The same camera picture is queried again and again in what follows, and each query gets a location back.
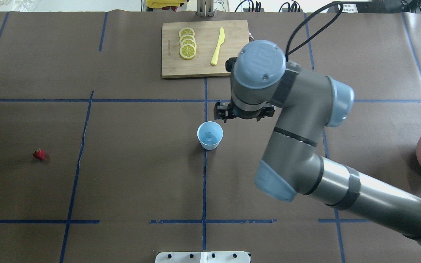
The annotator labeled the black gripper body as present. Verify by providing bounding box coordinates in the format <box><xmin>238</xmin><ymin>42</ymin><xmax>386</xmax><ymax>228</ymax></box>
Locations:
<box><xmin>214</xmin><ymin>103</ymin><xmax>276</xmax><ymax>122</ymax></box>

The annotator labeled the aluminium frame post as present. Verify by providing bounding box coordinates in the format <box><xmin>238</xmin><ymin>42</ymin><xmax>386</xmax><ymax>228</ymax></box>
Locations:
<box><xmin>197</xmin><ymin>0</ymin><xmax>215</xmax><ymax>17</ymax></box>

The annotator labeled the light blue plastic cup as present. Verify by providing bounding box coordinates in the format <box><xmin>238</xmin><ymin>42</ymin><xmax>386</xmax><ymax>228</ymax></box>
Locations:
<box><xmin>197</xmin><ymin>121</ymin><xmax>224</xmax><ymax>151</ymax></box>

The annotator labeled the yellow cloth bag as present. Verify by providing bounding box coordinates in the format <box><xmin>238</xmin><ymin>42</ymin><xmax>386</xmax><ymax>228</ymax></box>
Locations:
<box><xmin>145</xmin><ymin>0</ymin><xmax>189</xmax><ymax>11</ymax></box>

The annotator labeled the clear ice cube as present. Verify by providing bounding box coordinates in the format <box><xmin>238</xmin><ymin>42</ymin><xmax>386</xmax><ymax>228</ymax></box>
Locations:
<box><xmin>204</xmin><ymin>133</ymin><xmax>218</xmax><ymax>145</ymax></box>

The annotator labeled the lemon slice two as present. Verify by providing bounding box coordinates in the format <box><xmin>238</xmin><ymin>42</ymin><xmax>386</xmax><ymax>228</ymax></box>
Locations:
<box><xmin>180</xmin><ymin>34</ymin><xmax>196</xmax><ymax>45</ymax></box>

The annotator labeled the lemon slice three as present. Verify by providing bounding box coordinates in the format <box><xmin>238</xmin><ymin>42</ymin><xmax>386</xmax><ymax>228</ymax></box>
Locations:
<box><xmin>180</xmin><ymin>38</ymin><xmax>197</xmax><ymax>49</ymax></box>

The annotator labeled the red strawberry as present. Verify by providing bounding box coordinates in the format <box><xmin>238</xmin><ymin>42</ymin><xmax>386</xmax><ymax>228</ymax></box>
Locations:
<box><xmin>33</xmin><ymin>148</ymin><xmax>46</xmax><ymax>160</ymax></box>

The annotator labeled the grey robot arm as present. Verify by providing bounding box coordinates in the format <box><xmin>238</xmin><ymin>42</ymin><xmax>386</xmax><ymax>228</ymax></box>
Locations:
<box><xmin>214</xmin><ymin>40</ymin><xmax>421</xmax><ymax>246</ymax></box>

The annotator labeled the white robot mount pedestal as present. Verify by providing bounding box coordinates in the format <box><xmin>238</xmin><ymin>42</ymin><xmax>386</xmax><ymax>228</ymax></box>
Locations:
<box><xmin>155</xmin><ymin>251</ymin><xmax>252</xmax><ymax>263</ymax></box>

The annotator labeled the wooden cutting board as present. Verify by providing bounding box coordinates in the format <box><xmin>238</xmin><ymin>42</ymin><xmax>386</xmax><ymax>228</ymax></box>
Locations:
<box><xmin>162</xmin><ymin>20</ymin><xmax>249</xmax><ymax>79</ymax></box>

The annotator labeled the lemon slice one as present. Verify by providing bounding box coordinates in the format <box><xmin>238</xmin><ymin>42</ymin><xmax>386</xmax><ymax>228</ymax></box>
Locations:
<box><xmin>178</xmin><ymin>28</ymin><xmax>195</xmax><ymax>38</ymax></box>

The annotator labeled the lemon slice four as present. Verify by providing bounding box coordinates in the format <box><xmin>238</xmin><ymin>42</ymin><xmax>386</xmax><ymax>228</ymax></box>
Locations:
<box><xmin>179</xmin><ymin>45</ymin><xmax>197</xmax><ymax>60</ymax></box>

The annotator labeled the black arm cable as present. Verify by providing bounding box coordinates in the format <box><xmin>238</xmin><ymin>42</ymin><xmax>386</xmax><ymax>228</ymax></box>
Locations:
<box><xmin>285</xmin><ymin>1</ymin><xmax>344</xmax><ymax>61</ymax></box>

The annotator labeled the yellow plastic knife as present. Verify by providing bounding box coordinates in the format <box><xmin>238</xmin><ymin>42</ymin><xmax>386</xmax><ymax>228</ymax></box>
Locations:
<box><xmin>210</xmin><ymin>27</ymin><xmax>225</xmax><ymax>66</ymax></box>

